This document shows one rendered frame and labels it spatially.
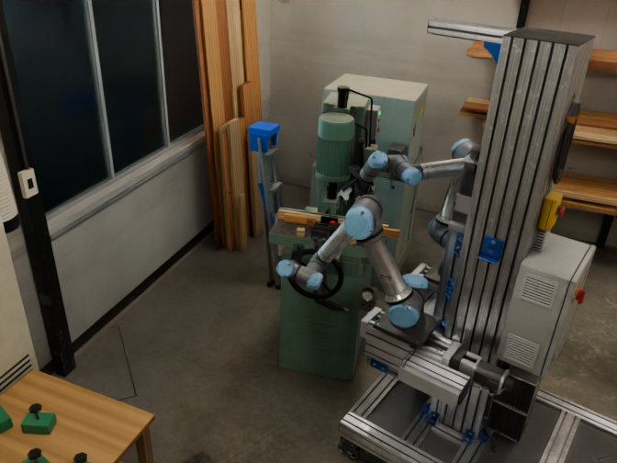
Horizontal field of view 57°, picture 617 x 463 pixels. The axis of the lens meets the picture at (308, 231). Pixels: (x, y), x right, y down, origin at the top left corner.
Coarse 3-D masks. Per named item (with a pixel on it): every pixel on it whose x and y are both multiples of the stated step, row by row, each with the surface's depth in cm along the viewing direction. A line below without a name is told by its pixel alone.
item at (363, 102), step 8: (328, 96) 303; (336, 96) 304; (352, 96) 305; (360, 96) 306; (328, 104) 294; (352, 104) 293; (360, 104) 293; (368, 104) 305; (360, 112) 292; (360, 120) 294; (360, 128) 296; (360, 136) 298; (352, 176) 310; (320, 184) 316; (320, 192) 318; (352, 192) 314; (320, 200) 321; (352, 200) 316; (320, 208) 323; (344, 208) 319
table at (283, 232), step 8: (280, 224) 307; (288, 224) 307; (296, 224) 307; (304, 224) 308; (272, 232) 298; (280, 232) 299; (288, 232) 299; (296, 232) 299; (272, 240) 299; (280, 240) 298; (288, 240) 297; (296, 240) 296; (304, 240) 294; (304, 248) 297; (344, 248) 291; (352, 248) 290; (360, 248) 289; (304, 256) 288; (336, 256) 286; (360, 256) 291
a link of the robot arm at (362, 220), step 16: (352, 208) 217; (368, 208) 216; (352, 224) 215; (368, 224) 212; (368, 240) 216; (384, 240) 221; (368, 256) 223; (384, 256) 220; (384, 272) 222; (384, 288) 228; (400, 288) 224; (400, 304) 224; (416, 304) 226; (400, 320) 226; (416, 320) 225
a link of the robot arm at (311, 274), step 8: (312, 264) 245; (296, 272) 239; (304, 272) 239; (312, 272) 240; (320, 272) 245; (296, 280) 240; (304, 280) 239; (312, 280) 238; (320, 280) 239; (312, 288) 240
